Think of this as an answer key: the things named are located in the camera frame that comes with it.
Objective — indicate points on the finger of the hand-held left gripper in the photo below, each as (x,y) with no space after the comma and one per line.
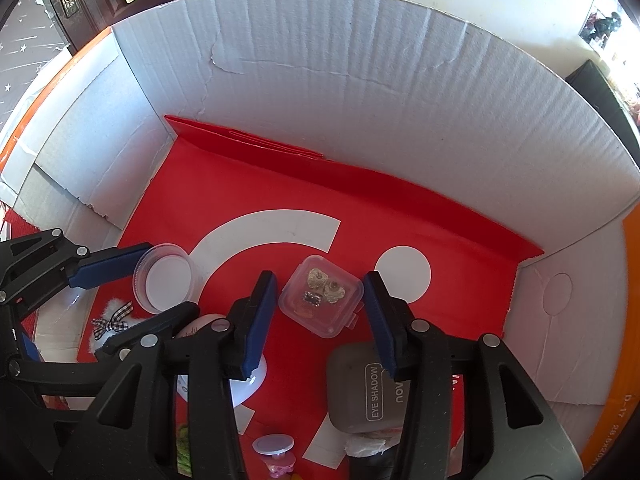
(165,322)
(110,266)

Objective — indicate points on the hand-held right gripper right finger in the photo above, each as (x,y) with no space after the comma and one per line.
(380,320)

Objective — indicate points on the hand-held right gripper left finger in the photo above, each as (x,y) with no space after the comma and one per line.
(260,325)

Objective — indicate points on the clear round container white lid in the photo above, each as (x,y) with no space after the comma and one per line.
(167,280)

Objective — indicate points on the pink rounded case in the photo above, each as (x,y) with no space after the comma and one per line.
(247,385)

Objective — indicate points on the small clear plastic box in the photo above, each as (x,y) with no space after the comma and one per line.
(320,300)

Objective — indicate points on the grey eye shadow case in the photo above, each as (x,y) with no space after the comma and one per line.
(350,385)

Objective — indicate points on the small pink trinket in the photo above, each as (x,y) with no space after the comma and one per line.
(272,447)

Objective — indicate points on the green pompom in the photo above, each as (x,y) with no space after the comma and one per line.
(185,450)

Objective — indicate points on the orange white cardboard box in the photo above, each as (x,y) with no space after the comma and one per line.
(400,85)

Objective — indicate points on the white plush sheep toy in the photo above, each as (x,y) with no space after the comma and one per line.
(112,322)

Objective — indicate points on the red knitted mat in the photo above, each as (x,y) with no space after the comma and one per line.
(12,222)

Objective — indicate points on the black roll with white ends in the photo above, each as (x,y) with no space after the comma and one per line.
(367,445)

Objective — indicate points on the star patterned cloth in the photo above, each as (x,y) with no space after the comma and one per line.
(25,50)

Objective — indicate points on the dark brown door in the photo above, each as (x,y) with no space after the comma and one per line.
(95,5)

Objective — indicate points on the black board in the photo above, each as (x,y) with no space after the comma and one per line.
(605,95)

